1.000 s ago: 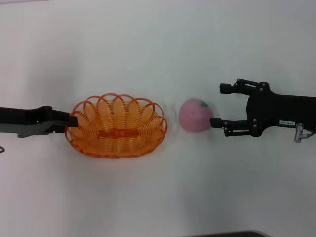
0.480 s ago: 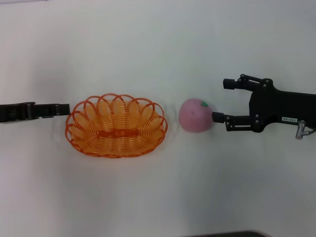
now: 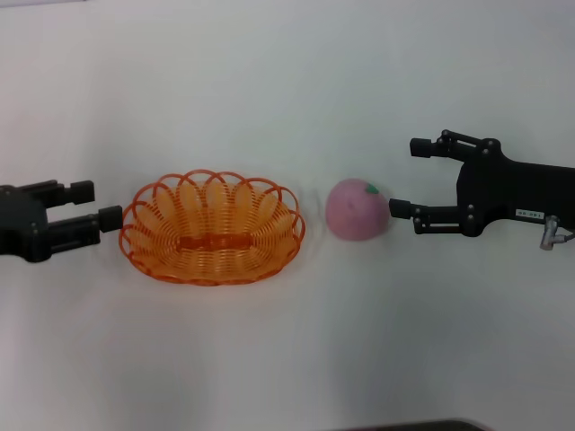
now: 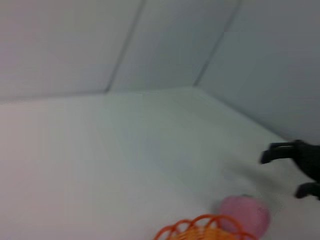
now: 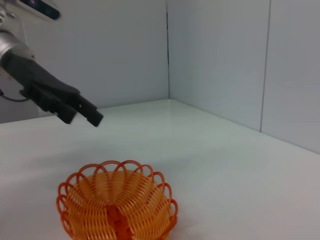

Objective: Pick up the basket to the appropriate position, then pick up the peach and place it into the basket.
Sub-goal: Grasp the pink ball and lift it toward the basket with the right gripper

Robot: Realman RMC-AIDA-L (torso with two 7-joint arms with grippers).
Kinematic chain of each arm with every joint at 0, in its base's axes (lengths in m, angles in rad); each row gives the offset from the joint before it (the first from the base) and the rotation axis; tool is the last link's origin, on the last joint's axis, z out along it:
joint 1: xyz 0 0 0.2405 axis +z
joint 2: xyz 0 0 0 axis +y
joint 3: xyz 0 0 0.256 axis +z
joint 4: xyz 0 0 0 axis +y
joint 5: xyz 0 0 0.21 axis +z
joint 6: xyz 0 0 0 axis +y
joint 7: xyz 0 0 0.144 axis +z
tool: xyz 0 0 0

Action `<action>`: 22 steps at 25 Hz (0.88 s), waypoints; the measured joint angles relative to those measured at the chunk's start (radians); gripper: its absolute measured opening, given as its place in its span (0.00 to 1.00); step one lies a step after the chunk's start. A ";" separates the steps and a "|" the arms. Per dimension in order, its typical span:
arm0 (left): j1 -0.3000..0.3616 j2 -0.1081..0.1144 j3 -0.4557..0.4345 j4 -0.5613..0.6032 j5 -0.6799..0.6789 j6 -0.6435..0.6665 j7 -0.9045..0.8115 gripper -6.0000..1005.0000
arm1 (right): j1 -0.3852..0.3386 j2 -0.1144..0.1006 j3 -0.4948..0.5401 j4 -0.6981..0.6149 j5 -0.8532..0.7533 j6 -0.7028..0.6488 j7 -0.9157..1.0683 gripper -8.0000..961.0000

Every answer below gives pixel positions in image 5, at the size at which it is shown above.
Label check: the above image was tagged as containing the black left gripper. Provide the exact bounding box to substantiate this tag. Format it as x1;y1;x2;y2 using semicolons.
1;53;105;128

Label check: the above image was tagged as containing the orange plastic wire basket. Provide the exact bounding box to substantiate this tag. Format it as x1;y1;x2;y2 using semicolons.
56;159;179;240

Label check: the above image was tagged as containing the white robot head dark visor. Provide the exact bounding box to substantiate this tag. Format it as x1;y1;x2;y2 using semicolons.
19;0;61;21

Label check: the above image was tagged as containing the thin dark left gripper cable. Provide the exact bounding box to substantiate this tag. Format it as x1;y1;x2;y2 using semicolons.
0;89;29;103

